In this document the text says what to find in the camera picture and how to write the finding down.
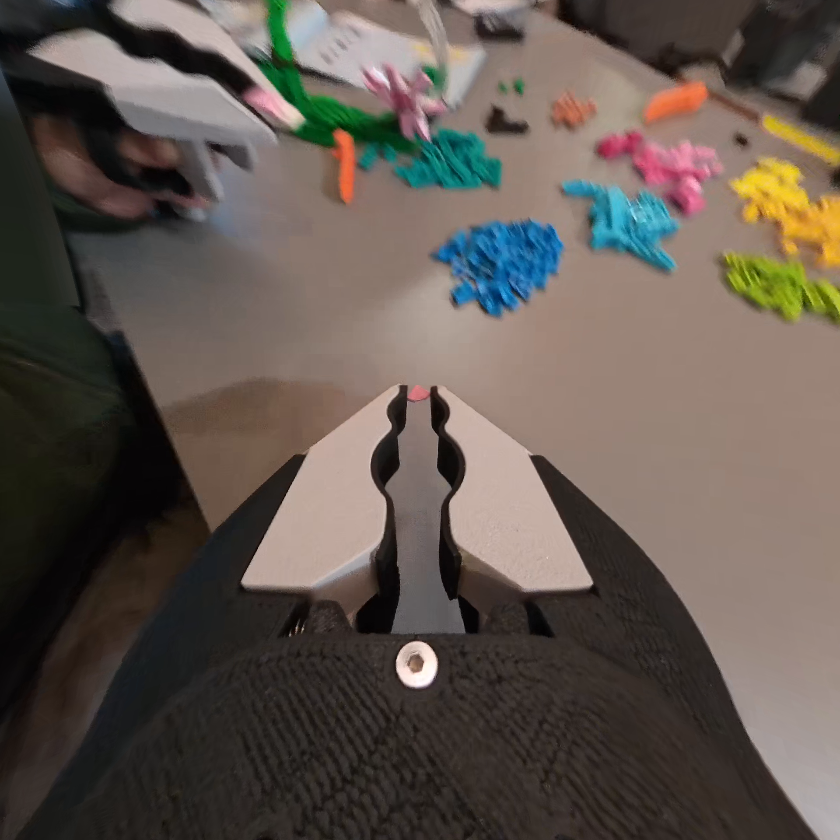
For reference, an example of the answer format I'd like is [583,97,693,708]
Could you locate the black lego pieces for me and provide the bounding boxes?
[484,104,530,137]

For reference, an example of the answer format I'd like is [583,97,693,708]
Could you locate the pile of lime lego bricks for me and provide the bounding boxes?
[721,251,840,324]

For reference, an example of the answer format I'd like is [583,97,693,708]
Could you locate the green lego plant build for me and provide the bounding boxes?
[259,0,424,155]

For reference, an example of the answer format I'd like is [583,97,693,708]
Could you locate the pile of cyan lego bricks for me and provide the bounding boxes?
[562,179,681,274]

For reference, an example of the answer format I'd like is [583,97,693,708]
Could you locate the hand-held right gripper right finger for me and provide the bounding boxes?
[428,385,596,618]

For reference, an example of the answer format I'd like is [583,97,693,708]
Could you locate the yellow tape strip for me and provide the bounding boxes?
[760,113,840,166]

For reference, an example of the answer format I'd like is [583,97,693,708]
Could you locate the pile of orange lego pieces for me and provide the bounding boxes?
[550,89,599,130]

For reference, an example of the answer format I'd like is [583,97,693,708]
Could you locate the light pink lego brick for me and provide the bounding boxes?
[244,87,305,131]

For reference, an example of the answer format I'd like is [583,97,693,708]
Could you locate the person's dark clothing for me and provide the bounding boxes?
[0,66,212,724]

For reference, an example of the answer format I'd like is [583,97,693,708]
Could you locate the clear curved lego piece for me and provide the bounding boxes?
[419,0,455,74]

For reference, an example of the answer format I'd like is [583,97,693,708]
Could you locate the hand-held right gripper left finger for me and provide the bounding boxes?
[239,384,409,631]

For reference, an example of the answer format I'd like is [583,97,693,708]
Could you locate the pile of blue lego bricks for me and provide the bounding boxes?
[432,218,567,318]

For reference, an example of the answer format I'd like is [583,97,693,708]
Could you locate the orange brick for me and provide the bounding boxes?
[642,80,711,127]

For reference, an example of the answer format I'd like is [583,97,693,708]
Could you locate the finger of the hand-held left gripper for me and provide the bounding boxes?
[108,0,286,102]
[26,28,280,203]

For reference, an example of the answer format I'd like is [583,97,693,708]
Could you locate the pile of pink lego bricks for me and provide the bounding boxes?
[596,130,724,219]

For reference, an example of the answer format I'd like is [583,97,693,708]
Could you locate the lego instruction booklet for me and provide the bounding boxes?
[287,8,488,111]

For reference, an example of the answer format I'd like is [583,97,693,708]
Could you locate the person's left hand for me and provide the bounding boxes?
[31,112,212,222]

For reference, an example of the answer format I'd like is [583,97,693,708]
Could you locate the orange curved lego piece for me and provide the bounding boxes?
[330,127,360,206]

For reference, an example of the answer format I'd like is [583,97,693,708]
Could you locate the black flat object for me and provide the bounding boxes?
[471,12,527,42]

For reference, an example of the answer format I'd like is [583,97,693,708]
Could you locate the black office chair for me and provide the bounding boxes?
[563,0,750,68]

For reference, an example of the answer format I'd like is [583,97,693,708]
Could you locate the pile of yellow lego bricks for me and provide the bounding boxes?
[730,156,840,269]

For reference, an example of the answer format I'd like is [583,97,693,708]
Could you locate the pink lego flower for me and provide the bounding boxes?
[362,64,450,144]

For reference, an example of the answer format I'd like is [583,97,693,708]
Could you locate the pile of teal lego bricks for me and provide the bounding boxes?
[392,127,504,193]

